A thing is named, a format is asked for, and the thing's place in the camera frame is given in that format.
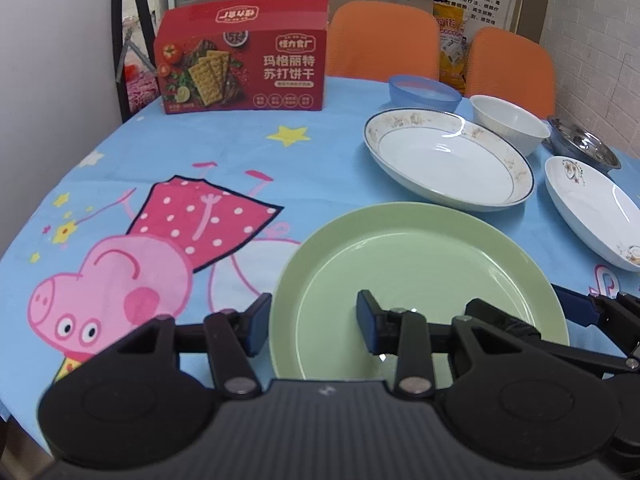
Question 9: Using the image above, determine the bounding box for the yellow snack bag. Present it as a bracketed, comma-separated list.
[433, 2, 469, 94]

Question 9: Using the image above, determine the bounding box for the black metal rack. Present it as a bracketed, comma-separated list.
[111, 0, 162, 122]

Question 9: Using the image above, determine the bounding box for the right orange chair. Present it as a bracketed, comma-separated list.
[464, 27, 555, 119]

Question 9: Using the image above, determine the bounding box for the white bowl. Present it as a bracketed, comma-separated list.
[470, 94, 550, 156]

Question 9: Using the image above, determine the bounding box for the white gold-rimmed deep plate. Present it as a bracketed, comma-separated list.
[363, 108, 535, 212]

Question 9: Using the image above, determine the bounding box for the white floral plate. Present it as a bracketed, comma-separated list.
[544, 156, 640, 273]

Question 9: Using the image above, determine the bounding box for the blue translucent plastic bowl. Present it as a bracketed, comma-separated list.
[388, 75, 462, 113]

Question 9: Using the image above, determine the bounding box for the stainless steel bowl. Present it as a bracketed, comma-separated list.
[547, 116, 622, 174]

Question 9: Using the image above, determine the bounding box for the blue cartoon pig tablecloth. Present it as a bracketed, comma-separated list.
[1, 77, 639, 440]

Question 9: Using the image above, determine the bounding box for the green plate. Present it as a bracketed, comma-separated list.
[269, 203, 570, 380]

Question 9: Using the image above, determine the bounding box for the left orange chair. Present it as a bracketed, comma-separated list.
[326, 1, 440, 82]

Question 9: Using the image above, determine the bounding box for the red cracker box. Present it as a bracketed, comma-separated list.
[154, 0, 329, 114]

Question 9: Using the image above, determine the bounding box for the orange chair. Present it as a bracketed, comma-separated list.
[326, 1, 440, 82]
[464, 27, 555, 119]

